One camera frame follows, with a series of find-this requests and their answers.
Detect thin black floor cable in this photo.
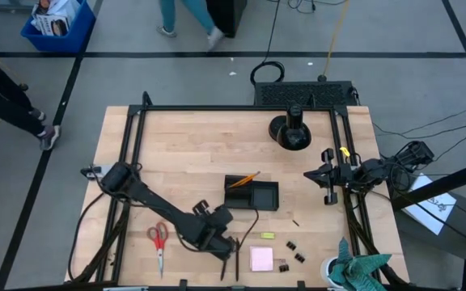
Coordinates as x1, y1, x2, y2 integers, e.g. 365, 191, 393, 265
372, 103, 466, 138
378, 118, 466, 141

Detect black mesh desk organizer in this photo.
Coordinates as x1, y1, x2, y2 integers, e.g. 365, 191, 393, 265
223, 174, 280, 212

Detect black aluminium table frame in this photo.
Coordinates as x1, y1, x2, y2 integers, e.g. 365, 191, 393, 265
67, 91, 411, 291

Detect blue plastic bin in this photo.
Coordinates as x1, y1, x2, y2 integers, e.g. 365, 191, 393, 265
20, 0, 97, 54

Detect black cable bundle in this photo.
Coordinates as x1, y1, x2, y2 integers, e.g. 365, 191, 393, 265
273, 0, 347, 14

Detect orange pencil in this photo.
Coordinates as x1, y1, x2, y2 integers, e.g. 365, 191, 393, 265
228, 171, 261, 188
227, 174, 258, 190

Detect black power cable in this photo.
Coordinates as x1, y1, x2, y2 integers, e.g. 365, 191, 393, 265
249, 0, 286, 86

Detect thick black base cable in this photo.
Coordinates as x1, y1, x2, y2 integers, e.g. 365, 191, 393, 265
67, 188, 111, 282

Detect white paper sheet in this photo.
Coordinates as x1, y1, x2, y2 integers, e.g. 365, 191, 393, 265
401, 172, 458, 237

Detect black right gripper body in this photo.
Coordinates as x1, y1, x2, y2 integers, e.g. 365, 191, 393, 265
320, 147, 358, 206

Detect teal cloth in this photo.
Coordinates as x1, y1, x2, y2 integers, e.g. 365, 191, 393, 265
328, 237, 392, 291

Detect yellow power cable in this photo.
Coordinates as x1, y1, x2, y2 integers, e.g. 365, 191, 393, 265
322, 0, 351, 78

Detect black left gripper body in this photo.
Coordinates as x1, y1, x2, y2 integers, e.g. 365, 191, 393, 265
184, 199, 235, 259

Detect red handled scissors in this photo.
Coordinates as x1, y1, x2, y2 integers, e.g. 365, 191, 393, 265
146, 221, 169, 280

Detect printed papers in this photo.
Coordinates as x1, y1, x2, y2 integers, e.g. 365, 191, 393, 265
30, 0, 81, 37

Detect black metal stand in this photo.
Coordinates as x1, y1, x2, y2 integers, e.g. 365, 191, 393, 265
390, 156, 466, 291

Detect black round camera stand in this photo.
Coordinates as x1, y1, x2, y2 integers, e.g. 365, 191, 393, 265
268, 103, 312, 152

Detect white plant pot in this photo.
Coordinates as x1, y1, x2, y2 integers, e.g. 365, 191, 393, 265
320, 256, 341, 290

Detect pink sticky note pad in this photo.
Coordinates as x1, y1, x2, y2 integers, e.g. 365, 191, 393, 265
249, 246, 275, 272

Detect black perforated metal case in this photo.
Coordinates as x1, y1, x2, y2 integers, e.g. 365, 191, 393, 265
252, 80, 359, 108

